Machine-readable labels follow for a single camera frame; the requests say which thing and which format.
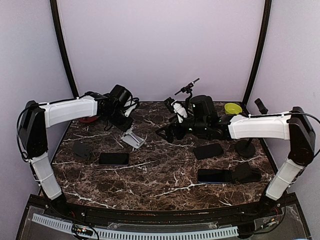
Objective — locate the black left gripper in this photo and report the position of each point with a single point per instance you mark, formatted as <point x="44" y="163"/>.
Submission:
<point x="126" y="126"/>

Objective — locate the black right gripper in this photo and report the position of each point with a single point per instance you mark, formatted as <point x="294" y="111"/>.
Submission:
<point x="170" y="137"/>

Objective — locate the white folding phone stand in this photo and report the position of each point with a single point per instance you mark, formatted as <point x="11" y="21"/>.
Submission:
<point x="130" y="138"/>

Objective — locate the dark phone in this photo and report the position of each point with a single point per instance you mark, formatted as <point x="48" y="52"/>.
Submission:
<point x="208" y="151"/>

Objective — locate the dark grey stand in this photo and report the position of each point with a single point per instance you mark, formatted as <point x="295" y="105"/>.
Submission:
<point x="82" y="150"/>

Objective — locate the blue edged black phone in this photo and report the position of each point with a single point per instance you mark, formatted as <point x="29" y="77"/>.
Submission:
<point x="214" y="176"/>

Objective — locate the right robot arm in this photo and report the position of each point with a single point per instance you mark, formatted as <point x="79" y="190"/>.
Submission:
<point x="199" y="118"/>

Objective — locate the black rear gooseneck phone stand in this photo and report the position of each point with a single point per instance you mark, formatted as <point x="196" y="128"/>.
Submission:
<point x="188" y="90"/>

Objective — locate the black front tripod phone stand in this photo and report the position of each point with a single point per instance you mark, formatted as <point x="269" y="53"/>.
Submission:
<point x="243" y="147"/>

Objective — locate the red patterned round plate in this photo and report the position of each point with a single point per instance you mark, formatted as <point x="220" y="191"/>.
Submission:
<point x="88" y="120"/>

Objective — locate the lime green plastic bowl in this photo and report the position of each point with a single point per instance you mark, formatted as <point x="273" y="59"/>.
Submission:
<point x="232" y="109"/>

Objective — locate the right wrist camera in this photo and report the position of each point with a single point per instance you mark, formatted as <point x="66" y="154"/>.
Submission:
<point x="177" y="108"/>

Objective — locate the white cable duct strip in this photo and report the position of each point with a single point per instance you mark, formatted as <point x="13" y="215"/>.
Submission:
<point x="131" y="233"/>

